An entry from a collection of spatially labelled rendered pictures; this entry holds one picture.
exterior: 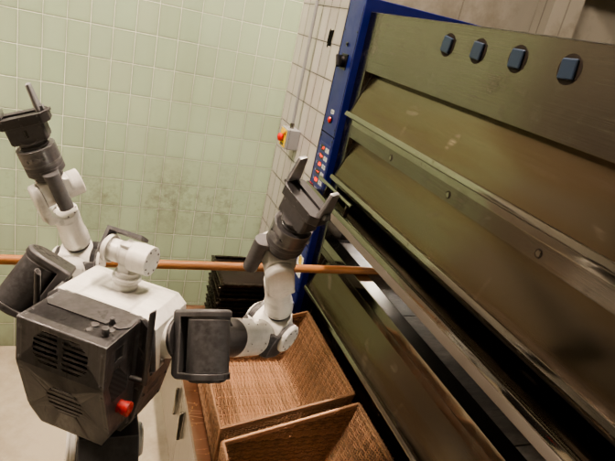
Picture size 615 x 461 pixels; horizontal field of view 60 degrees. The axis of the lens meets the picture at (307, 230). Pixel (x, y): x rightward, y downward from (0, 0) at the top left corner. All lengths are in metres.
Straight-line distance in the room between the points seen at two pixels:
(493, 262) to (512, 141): 0.30
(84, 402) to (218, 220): 2.07
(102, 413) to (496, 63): 1.23
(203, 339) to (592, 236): 0.80
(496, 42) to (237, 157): 1.82
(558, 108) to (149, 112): 2.09
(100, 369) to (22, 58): 2.01
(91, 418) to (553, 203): 1.07
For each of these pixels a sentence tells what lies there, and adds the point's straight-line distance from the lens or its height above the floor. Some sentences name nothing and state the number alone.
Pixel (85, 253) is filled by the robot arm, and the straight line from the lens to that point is 1.58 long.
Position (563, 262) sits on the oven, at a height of 1.67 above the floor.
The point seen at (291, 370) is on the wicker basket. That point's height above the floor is 0.62.
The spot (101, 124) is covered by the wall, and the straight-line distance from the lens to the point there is 2.90.
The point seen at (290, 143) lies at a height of 1.45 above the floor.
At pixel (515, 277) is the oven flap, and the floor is 1.57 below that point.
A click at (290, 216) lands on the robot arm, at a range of 1.09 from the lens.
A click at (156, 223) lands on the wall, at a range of 3.08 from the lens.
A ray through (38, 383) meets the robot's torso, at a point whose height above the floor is 1.24.
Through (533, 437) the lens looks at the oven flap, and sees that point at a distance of 1.13.
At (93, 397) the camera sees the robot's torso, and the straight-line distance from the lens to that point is 1.15.
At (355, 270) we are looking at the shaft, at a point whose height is 1.20.
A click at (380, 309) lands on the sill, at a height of 1.17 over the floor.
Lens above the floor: 2.02
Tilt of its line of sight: 21 degrees down
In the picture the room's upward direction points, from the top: 13 degrees clockwise
